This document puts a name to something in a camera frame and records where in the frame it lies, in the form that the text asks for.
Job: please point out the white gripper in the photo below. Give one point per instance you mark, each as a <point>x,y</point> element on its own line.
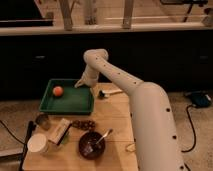
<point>89,78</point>

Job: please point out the orange apple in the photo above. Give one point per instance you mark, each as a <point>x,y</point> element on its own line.
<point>58,91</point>

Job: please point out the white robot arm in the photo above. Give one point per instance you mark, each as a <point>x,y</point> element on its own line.
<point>154,130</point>

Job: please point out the green plastic tray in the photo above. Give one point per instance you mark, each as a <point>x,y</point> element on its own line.
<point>73,101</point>

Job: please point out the dark grape bunch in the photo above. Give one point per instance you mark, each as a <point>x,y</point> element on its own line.
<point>86,125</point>

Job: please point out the metal spoon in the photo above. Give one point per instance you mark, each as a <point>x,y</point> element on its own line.
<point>104,136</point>

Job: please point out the small cardboard box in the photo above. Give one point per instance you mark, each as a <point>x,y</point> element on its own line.
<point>59,131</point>

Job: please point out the dark brown bowl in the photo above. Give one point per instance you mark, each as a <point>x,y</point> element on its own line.
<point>88,146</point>

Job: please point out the white paper cup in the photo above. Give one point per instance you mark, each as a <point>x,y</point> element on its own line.
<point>38,143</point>

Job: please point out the dark blue floor device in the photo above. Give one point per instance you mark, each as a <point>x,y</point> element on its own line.
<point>199,99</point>

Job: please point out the black tool handle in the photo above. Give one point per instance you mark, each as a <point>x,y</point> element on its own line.
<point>31,127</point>

